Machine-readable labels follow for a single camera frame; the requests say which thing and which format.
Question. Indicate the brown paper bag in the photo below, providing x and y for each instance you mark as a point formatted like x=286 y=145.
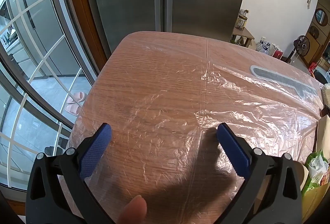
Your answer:
x=317 y=203

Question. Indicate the glass sliding door white grid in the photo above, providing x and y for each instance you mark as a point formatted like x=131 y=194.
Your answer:
x=51 y=64

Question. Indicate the person's left hand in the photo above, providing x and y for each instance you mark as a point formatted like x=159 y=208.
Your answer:
x=134 y=209

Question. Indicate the black standing fan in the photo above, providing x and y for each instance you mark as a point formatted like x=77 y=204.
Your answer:
x=303 y=45

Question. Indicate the wooden door frame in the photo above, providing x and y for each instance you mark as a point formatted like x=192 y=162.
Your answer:
x=85 y=7

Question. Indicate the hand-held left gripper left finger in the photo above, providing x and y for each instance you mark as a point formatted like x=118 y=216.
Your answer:
x=95 y=151

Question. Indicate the small wooden side table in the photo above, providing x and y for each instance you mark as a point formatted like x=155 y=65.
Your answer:
x=245 y=34

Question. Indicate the wooden cabinet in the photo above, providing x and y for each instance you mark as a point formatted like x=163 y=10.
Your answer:
x=315 y=30

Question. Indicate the white printed bag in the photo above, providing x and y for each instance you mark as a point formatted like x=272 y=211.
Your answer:
x=263 y=46

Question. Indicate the brown paper cone cup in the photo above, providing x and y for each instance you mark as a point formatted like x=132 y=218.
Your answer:
x=301 y=173

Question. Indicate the clear plastic table cover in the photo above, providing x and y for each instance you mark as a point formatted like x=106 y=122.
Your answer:
x=167 y=85

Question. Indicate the pink slipper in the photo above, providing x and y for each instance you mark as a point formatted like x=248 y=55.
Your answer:
x=73 y=109
x=76 y=97

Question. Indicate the glass jar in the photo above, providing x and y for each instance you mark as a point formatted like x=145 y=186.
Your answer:
x=241 y=23

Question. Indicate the long grey board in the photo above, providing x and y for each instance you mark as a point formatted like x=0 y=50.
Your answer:
x=270 y=74

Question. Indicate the green snack bag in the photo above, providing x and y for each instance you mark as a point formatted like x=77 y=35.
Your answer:
x=315 y=170

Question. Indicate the red box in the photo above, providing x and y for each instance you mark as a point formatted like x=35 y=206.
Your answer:
x=278 y=54

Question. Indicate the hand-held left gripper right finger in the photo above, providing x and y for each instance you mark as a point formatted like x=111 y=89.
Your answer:
x=233 y=149

